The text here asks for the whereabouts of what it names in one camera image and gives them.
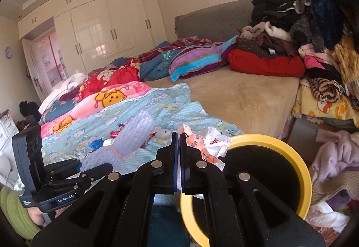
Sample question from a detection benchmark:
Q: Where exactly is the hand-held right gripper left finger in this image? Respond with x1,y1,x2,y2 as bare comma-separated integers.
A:
31,131,179,247

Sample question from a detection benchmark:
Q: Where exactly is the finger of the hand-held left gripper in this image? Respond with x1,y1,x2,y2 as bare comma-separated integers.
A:
78,162,114,184

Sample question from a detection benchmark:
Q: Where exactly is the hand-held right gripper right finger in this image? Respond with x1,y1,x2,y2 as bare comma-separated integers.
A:
179,133,327,247

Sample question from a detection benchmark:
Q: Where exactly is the blue candy wrapper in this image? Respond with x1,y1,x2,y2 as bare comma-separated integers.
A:
89,137,105,150

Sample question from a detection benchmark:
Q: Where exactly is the white orange plastic bag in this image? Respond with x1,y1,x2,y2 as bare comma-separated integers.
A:
178,124,232,172

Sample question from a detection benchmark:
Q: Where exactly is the white bubble wrap roll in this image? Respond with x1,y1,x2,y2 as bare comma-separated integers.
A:
81,109,156,176

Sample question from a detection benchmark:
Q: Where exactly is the person's left forearm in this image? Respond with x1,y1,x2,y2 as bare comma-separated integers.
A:
0,185,42,240

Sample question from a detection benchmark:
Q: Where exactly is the person's left hand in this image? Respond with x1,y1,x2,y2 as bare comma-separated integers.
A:
28,205,70,228

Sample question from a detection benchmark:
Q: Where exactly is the white drawer cabinet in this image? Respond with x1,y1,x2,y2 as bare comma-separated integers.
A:
0,116,22,188

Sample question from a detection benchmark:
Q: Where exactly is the dark cloth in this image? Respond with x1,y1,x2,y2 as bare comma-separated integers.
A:
19,101,42,125

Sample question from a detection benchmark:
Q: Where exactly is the dark blue patterned blanket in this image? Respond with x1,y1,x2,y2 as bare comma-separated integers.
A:
42,98,85,123

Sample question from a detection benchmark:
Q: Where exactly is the light blue cat print blanket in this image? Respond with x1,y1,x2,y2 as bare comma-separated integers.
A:
41,83,244,177

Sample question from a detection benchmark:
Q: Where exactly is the pink bear print blanket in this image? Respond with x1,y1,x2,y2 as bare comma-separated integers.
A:
41,81,152,138

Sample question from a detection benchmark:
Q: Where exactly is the black bin liner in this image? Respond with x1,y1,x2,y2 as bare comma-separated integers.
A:
191,144,305,219

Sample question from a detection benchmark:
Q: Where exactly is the white garment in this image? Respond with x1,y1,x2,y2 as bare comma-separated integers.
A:
38,72,89,114

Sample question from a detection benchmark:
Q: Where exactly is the beige bed sheet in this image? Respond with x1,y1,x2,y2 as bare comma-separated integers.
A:
144,66,302,138

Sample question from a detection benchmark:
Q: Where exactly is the red floral quilt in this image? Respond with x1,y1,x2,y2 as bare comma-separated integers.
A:
79,59,141,99

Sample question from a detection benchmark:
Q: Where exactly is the pink printed door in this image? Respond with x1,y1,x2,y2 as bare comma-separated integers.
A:
29,27,70,99

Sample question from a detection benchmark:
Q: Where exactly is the blue floral quilt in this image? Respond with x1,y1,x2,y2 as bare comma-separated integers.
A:
112,42,183,82

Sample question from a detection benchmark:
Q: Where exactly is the striped pillow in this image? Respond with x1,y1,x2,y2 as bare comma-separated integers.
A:
168,35,239,83

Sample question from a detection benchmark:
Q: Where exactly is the maroon floral blanket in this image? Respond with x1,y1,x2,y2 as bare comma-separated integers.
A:
137,37,214,63

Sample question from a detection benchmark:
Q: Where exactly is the red garment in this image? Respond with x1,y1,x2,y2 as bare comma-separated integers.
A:
227,48,306,78

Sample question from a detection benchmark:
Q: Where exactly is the yellow cartoon blanket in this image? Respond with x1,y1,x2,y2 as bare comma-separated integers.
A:
292,79,359,128

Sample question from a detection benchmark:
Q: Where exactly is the cream wardrobe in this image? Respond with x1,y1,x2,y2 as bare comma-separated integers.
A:
18,0,171,74

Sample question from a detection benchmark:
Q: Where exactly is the white cloth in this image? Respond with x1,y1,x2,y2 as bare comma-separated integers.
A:
304,201,352,233

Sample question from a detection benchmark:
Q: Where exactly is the beige knit garment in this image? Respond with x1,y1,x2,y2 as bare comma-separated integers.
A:
310,171,359,206

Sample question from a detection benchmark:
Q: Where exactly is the grey headboard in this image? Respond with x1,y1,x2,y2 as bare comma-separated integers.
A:
174,0,261,46

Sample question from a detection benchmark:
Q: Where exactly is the lavender fleece garment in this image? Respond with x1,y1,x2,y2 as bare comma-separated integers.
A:
311,131,359,180

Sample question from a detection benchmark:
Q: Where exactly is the pile of clothes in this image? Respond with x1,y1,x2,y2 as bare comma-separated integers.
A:
238,0,359,103

